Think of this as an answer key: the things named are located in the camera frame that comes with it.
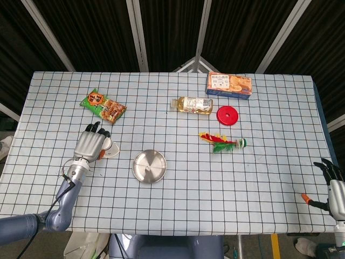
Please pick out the green snack bag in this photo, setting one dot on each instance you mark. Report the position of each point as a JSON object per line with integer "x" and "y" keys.
{"x": 103, "y": 106}

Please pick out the white triangular frame brace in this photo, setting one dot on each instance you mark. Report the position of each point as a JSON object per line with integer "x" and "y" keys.
{"x": 200, "y": 63}

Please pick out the white frame post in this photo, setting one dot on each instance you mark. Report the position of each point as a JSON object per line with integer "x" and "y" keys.
{"x": 138, "y": 35}
{"x": 202, "y": 27}
{"x": 48, "y": 35}
{"x": 281, "y": 35}

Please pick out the blue checked tablecloth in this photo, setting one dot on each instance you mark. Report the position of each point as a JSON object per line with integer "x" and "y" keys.
{"x": 215, "y": 189}

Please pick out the white frame rail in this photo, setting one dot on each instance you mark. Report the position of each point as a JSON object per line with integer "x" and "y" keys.
{"x": 337, "y": 122}
{"x": 9, "y": 111}

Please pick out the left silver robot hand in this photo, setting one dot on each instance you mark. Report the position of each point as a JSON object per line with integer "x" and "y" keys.
{"x": 87, "y": 147}

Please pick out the white shoe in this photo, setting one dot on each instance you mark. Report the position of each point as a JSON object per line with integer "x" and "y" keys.
{"x": 6, "y": 147}
{"x": 304, "y": 246}

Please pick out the colourful feather shuttlecock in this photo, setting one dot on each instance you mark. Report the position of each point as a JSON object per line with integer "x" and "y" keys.
{"x": 222, "y": 144}

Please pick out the silver metal plate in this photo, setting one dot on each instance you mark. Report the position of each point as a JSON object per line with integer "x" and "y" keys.
{"x": 153, "y": 172}

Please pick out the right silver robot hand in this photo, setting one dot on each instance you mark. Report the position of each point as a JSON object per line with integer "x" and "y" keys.
{"x": 337, "y": 197}

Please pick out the orange and blue biscuit box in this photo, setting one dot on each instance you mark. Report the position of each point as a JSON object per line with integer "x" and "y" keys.
{"x": 229, "y": 85}

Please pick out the tea bottle with floral label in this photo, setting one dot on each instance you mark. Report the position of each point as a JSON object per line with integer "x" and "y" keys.
{"x": 192, "y": 105}

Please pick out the red round plastic disc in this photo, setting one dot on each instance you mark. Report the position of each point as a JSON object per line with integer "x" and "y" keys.
{"x": 227, "y": 120}

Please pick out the white round object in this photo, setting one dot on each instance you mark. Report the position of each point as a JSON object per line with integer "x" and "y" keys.
{"x": 111, "y": 151}

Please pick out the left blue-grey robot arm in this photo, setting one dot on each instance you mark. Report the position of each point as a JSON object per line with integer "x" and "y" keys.
{"x": 64, "y": 205}

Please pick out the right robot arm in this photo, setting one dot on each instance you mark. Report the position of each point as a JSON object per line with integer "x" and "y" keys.
{"x": 340, "y": 232}

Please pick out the blue-grey robot torso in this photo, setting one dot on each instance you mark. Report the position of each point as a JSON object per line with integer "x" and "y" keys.
{"x": 167, "y": 246}

